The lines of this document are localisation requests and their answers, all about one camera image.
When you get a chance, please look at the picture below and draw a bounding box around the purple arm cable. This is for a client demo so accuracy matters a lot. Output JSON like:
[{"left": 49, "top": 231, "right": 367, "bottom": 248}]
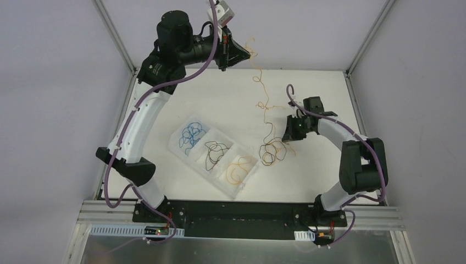
[
  {"left": 285, "top": 84, "right": 387, "bottom": 250},
  {"left": 103, "top": 0, "right": 221, "bottom": 245}
]

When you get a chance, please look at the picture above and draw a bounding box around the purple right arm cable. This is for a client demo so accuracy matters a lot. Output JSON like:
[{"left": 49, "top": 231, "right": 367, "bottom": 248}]
[{"left": 285, "top": 84, "right": 387, "bottom": 250}]

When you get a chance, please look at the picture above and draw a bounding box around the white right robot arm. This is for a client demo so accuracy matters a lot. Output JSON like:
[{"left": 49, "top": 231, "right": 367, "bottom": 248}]
[{"left": 282, "top": 97, "right": 389, "bottom": 226}]

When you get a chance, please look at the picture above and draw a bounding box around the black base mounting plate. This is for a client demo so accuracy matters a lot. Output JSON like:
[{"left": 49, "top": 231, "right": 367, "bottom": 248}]
[{"left": 132, "top": 199, "right": 347, "bottom": 240}]

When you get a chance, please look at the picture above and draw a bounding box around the orange cable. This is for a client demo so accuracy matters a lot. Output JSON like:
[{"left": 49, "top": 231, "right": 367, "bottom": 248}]
[
  {"left": 245, "top": 36, "right": 286, "bottom": 146},
  {"left": 225, "top": 156, "right": 256, "bottom": 185}
]

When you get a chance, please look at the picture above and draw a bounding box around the white foam compartment tray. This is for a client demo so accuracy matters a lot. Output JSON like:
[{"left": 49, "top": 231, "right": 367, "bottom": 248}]
[{"left": 167, "top": 115, "right": 259, "bottom": 200}]

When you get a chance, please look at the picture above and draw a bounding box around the cable bundle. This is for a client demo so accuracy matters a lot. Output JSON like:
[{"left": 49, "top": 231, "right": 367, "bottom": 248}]
[{"left": 259, "top": 122, "right": 297, "bottom": 168}]

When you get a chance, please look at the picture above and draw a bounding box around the aluminium frame rail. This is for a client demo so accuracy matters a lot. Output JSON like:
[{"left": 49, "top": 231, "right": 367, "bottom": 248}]
[{"left": 65, "top": 200, "right": 415, "bottom": 263}]

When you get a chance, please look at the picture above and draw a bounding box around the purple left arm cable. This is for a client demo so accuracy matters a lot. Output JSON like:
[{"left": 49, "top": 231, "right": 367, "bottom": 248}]
[{"left": 103, "top": 0, "right": 221, "bottom": 245}]

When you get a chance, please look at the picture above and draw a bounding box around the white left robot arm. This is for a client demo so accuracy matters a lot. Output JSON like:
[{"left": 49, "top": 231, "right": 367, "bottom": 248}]
[{"left": 96, "top": 8, "right": 250, "bottom": 223}]

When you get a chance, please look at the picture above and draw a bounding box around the blue cable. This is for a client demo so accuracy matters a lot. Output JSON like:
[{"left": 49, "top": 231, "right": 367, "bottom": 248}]
[{"left": 178, "top": 120, "right": 207, "bottom": 156}]

